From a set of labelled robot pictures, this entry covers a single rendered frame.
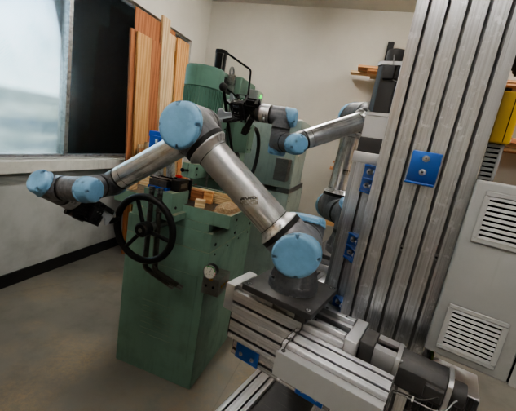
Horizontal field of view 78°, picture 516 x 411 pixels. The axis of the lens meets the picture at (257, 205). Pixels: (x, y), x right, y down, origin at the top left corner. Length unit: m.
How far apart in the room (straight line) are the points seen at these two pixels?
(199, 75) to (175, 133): 0.73
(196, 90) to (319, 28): 2.66
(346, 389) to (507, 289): 0.45
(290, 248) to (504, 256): 0.51
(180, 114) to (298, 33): 3.29
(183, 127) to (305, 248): 0.40
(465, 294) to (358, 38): 3.26
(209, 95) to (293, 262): 0.95
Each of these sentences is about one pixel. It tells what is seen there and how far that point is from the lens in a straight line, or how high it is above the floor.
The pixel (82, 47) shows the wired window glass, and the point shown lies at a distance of 2.92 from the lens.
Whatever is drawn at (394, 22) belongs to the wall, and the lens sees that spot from 3.97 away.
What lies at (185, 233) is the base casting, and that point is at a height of 0.77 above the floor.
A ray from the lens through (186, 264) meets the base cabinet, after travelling 1.50.
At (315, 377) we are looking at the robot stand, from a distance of 0.86.
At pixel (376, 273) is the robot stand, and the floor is 0.90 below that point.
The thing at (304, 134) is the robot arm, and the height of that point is 1.28.
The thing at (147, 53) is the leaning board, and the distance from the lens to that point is 3.15.
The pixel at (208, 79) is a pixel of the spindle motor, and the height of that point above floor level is 1.45.
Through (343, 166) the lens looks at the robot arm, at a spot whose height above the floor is 1.18.
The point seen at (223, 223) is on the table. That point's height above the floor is 0.86.
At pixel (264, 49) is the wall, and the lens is 4.06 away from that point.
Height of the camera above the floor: 1.24
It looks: 12 degrees down
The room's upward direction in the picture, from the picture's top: 10 degrees clockwise
